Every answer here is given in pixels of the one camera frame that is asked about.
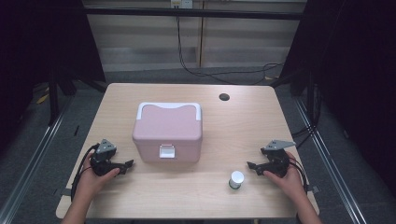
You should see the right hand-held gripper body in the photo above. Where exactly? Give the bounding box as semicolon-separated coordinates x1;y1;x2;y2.
261;139;297;179

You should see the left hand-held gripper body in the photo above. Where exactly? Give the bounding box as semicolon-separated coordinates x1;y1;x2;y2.
90;138;128;177

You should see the white bottle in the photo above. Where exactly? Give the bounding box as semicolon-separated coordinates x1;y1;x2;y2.
228;170;246;190

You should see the pink storage box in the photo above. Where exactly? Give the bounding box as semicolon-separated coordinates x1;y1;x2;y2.
132;102;204;164

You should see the person's left hand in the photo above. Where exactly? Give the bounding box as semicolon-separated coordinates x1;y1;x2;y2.
75;154;121;201

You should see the person's right hand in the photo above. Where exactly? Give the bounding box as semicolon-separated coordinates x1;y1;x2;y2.
263;151;308;201

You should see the black metal stand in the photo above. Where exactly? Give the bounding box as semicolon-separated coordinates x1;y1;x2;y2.
46;69;78;127

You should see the yellow floor tape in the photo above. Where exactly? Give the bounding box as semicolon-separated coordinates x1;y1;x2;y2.
35;92;50;105

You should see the black curtain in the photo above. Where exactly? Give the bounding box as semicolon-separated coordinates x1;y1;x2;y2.
279;0;396;197
0;0;106;153

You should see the bundle of black cables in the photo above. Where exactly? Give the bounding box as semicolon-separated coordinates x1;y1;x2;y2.
290;83;323;149

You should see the metal floor rail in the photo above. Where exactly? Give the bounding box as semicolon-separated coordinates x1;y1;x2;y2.
293;97;369;224
0;92;75;224

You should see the black floor cable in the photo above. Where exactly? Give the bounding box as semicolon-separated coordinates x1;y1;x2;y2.
176;15;286;86

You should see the black horizontal frame bar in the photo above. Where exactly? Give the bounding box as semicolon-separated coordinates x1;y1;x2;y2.
83;7;307;21

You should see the white wall outlet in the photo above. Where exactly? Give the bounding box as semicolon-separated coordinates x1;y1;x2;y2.
170;0;194;9

